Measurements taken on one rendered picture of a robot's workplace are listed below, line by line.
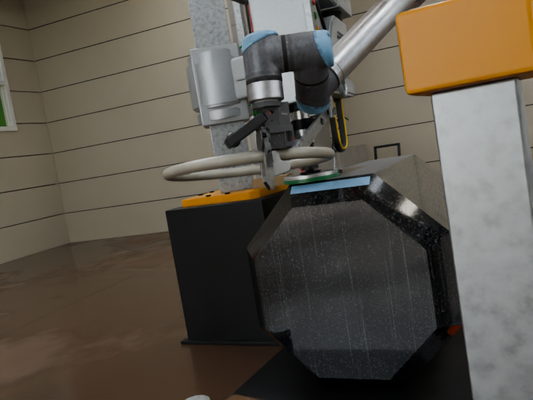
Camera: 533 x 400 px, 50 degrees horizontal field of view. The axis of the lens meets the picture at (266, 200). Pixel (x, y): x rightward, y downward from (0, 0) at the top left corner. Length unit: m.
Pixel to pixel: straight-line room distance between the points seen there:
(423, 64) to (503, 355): 0.30
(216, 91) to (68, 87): 6.78
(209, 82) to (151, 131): 5.78
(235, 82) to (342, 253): 1.30
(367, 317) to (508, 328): 1.53
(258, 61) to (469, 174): 0.88
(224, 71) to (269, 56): 1.67
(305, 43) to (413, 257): 0.93
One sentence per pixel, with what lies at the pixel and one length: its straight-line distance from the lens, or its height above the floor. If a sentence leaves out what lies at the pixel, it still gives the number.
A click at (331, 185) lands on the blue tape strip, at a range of 2.12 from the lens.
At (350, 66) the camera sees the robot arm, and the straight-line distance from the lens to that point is 1.57.
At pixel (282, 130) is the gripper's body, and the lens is 1.37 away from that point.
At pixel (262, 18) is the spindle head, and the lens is 2.21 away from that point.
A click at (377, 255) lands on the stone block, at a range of 2.05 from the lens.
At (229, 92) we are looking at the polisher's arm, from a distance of 3.03.
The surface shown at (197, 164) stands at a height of 0.96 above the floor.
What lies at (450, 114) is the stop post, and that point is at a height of 0.98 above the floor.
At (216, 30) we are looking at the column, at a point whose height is 1.64.
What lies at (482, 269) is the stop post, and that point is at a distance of 0.60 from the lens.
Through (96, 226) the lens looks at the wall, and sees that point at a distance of 9.58.
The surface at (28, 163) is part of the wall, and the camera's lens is 9.51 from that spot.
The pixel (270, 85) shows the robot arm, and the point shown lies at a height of 1.12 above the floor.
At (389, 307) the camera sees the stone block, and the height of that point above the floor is 0.35.
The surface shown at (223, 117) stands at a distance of 3.04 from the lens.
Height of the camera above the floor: 0.97
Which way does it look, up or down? 5 degrees down
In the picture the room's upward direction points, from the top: 9 degrees counter-clockwise
